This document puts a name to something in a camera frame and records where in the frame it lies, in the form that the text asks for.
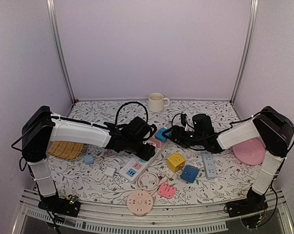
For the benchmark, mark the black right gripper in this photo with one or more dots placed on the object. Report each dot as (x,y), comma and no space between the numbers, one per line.
(179,138)

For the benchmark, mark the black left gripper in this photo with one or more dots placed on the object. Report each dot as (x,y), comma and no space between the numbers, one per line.
(146,154)

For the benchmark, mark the light blue small adapter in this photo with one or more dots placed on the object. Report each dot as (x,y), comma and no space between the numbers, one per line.
(159,135)

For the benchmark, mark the pink cube socket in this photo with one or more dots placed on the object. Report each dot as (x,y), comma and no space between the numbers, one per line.
(159,144)

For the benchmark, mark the yellow cube socket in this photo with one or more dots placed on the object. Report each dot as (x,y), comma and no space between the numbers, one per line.
(175,162)

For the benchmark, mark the white colourful power strip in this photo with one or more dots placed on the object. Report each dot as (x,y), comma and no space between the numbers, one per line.
(135,167)

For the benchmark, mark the small white usb charger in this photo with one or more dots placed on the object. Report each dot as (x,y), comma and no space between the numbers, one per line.
(110,172)

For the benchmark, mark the pale blue small charger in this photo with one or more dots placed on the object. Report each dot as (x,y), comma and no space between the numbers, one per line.
(88,159)

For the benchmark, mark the dark blue cube socket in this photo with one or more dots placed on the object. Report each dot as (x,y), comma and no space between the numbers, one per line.
(189,173)

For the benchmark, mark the white square plug adapter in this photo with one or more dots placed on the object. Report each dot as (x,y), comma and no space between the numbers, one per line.
(97,173)

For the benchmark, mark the grey blue power strip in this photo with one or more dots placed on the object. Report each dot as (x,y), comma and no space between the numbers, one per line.
(210,171)

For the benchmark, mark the pink square plug adapter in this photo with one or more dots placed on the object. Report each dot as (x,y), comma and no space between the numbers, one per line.
(166,191)

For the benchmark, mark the pink round power strip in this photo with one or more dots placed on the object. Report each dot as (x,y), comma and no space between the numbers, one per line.
(140,203)

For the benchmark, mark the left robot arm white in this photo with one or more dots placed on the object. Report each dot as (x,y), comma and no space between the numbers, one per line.
(45,127)

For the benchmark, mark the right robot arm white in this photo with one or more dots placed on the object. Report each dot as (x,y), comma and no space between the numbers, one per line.
(267,135)

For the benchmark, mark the cream ceramic mug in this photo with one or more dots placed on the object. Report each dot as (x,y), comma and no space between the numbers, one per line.
(157,102)

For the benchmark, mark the yellow woven basket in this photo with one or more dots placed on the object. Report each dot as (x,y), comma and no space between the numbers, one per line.
(66,150)

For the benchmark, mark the pink round plate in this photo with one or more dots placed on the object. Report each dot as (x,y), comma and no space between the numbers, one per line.
(250,152)

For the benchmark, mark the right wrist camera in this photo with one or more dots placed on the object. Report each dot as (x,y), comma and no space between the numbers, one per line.
(183,118)

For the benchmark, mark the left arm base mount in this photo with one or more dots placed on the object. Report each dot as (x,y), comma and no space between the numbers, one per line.
(69,206)

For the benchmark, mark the front aluminium rail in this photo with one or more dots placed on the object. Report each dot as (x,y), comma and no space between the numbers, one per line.
(101,218)

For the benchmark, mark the aluminium frame post right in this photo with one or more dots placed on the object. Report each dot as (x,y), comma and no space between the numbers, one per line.
(246,49)

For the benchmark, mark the aluminium frame post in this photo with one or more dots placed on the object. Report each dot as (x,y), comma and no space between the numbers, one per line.
(246,49)
(59,50)

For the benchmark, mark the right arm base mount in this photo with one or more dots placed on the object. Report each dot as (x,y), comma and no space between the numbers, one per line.
(251,204)

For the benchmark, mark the aluminium frame post left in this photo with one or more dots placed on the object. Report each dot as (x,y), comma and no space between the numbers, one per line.
(59,50)

